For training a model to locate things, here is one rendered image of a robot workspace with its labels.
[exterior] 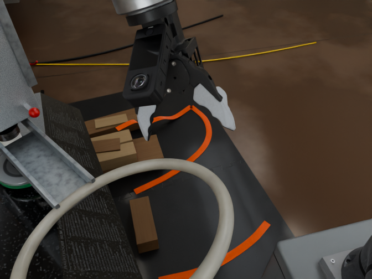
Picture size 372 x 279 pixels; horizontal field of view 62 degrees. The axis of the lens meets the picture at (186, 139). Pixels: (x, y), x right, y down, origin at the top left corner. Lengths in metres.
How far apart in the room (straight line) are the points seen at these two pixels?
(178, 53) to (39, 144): 0.75
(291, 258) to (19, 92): 0.97
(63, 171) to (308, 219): 1.62
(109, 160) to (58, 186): 1.17
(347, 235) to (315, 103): 2.00
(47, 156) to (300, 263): 0.84
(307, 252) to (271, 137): 1.60
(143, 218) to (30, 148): 0.99
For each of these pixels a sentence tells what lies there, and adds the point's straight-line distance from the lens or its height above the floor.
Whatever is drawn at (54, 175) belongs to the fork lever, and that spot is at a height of 1.06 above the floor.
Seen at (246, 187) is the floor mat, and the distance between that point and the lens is 2.20.
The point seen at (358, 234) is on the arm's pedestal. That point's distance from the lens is 1.19.
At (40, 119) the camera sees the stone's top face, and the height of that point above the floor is 0.80.
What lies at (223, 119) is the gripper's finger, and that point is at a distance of 0.46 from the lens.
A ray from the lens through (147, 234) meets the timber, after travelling 1.87.
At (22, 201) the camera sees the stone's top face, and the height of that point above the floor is 0.80.
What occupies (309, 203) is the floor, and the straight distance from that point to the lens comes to 2.26.
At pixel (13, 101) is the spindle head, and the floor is 1.19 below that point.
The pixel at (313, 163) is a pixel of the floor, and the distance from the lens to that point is 2.50.
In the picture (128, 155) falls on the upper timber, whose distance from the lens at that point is 2.10.
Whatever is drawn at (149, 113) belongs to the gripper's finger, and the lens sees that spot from 0.49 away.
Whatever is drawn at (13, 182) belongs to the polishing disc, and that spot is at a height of 0.86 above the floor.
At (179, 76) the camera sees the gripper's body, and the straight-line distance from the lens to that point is 0.44.
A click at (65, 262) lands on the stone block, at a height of 0.79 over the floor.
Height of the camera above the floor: 1.79
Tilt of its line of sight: 46 degrees down
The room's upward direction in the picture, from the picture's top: straight up
